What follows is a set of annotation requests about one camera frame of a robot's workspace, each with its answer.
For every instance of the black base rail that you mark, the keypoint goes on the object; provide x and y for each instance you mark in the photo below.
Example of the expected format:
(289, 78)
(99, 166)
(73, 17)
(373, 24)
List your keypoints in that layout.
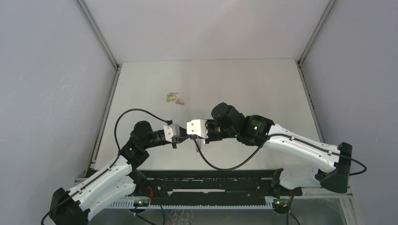
(187, 184)

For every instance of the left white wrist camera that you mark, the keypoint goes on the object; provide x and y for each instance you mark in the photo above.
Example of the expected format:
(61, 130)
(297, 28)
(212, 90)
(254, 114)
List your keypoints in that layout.
(170, 130)

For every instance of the left aluminium frame post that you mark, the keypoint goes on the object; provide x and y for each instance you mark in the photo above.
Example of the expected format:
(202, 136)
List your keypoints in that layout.
(90, 20)

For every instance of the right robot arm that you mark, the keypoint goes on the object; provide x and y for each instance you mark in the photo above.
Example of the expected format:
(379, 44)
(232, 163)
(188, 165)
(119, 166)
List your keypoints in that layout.
(332, 162)

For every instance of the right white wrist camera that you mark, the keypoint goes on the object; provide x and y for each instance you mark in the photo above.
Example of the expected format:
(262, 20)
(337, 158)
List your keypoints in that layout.
(197, 127)

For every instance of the white toothed cable strip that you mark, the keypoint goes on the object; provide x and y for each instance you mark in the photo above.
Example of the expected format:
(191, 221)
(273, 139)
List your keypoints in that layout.
(243, 202)

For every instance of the metal chain keyring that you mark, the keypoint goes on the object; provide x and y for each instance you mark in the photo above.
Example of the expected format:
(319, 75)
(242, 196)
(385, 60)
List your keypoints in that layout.
(198, 144)

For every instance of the right aluminium frame post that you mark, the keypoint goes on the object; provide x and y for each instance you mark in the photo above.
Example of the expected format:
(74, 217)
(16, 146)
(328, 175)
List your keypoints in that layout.
(300, 66)

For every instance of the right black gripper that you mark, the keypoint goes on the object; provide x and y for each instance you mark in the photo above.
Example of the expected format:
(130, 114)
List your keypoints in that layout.
(210, 139)

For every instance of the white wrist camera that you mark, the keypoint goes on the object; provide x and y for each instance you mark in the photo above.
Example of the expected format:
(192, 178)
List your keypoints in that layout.
(170, 130)
(197, 127)

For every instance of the aluminium frame post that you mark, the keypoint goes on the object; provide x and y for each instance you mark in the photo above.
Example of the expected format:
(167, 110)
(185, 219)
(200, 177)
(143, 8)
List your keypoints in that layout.
(300, 66)
(90, 20)

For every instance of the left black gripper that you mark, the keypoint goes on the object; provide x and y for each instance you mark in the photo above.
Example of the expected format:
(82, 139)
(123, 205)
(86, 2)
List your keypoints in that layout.
(183, 133)

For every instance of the orange tagged key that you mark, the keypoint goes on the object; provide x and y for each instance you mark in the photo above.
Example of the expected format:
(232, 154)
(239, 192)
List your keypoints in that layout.
(179, 101)

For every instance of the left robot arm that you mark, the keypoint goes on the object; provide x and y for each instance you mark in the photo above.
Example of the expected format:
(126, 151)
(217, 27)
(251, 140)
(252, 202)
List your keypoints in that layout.
(81, 203)

